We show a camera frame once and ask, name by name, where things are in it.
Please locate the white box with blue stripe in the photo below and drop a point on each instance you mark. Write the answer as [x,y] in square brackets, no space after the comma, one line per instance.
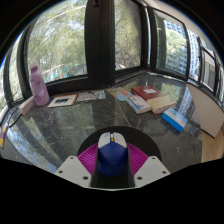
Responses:
[138,105]

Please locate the framed photo card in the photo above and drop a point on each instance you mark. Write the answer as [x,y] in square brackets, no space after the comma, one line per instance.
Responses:
[62,100]

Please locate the blue and white box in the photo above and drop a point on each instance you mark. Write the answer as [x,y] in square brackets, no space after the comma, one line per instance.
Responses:
[175,120]

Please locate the beige thick book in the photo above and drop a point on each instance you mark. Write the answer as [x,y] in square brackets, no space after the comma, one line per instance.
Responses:
[162,105]

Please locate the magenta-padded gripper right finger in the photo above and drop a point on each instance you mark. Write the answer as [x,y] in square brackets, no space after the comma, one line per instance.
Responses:
[150,170]

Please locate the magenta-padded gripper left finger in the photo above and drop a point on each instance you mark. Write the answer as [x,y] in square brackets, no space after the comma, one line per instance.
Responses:
[75,170]

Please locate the blue printed leaflet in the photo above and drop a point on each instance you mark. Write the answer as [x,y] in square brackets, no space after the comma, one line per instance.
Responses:
[119,94]

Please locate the purple detergent bottle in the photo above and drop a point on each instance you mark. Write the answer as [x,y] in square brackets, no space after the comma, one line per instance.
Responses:
[39,88]

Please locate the printed pamphlet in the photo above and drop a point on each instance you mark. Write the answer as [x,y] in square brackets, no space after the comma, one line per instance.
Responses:
[90,95]

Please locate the blue and white computer mouse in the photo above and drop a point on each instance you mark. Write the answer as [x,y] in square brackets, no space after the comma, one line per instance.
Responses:
[112,156]

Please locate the red hardcover book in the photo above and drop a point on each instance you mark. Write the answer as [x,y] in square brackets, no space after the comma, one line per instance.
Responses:
[145,92]

